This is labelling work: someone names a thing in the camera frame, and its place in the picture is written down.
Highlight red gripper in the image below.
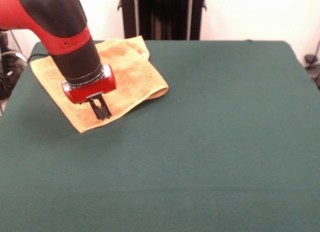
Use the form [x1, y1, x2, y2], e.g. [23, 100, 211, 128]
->
[61, 64, 117, 121]

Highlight tan terry cloth towel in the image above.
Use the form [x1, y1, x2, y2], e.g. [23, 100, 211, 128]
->
[29, 36, 170, 134]

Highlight black metal stand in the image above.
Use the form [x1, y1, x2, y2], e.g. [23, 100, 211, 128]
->
[116, 0, 208, 42]

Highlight dark green table cloth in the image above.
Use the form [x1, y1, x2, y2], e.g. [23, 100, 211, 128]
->
[0, 40, 320, 232]

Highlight black plug adapter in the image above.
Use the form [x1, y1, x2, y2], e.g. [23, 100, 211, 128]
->
[303, 54, 320, 89]

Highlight black cable bundle with white cable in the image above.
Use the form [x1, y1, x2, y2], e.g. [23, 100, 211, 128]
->
[0, 50, 28, 100]

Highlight black power strip red switch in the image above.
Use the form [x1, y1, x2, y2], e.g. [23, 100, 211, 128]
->
[0, 31, 10, 54]

